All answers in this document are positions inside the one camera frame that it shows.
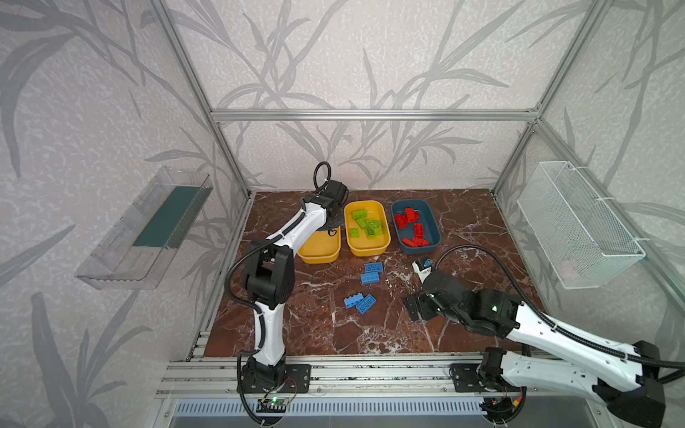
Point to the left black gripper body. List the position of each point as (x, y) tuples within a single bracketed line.
[(325, 224)]

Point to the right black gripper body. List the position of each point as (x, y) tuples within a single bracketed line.
[(416, 302)]

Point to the yellow plastic bin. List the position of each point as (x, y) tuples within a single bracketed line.
[(322, 247), (365, 246)]

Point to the blue lego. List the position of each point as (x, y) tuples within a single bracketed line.
[(353, 300), (376, 267), (366, 304), (370, 278)]

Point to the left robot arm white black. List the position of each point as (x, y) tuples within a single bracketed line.
[(264, 279)]

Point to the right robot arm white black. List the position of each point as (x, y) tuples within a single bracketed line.
[(623, 377)]

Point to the blue lego top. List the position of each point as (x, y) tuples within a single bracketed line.
[(376, 267)]

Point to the dark teal plastic bin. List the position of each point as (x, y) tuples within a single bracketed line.
[(427, 219)]

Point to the right wiring bundle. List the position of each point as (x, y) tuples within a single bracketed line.
[(503, 404)]

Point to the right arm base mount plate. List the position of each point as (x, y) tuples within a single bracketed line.
[(467, 378)]

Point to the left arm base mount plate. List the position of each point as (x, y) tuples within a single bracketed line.
[(285, 378)]

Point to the white wire mesh basket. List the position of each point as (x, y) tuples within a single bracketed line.
[(585, 242)]

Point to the left circuit board with wires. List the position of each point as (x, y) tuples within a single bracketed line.
[(278, 401)]

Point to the clear plastic wall shelf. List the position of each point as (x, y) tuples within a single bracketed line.
[(142, 244)]

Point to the aluminium front rail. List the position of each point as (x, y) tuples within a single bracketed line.
[(332, 376)]

